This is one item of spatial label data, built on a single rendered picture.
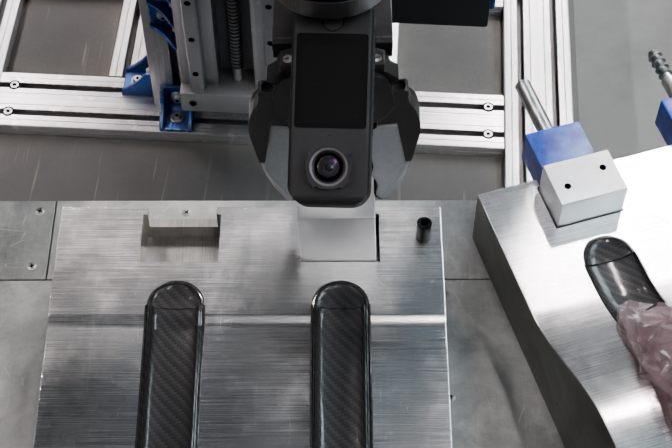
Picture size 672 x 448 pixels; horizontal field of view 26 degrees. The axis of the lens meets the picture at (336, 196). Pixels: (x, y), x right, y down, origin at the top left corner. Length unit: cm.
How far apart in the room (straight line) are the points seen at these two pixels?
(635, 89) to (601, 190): 124
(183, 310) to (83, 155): 96
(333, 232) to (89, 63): 110
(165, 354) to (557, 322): 26
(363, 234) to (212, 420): 15
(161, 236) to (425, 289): 19
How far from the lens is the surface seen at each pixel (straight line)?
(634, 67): 230
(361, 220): 93
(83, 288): 98
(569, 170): 104
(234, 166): 187
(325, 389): 93
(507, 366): 104
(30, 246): 111
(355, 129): 80
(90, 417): 93
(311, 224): 94
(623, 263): 104
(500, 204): 105
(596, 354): 97
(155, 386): 94
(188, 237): 102
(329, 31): 81
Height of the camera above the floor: 170
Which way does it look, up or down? 54 degrees down
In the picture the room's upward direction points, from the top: straight up
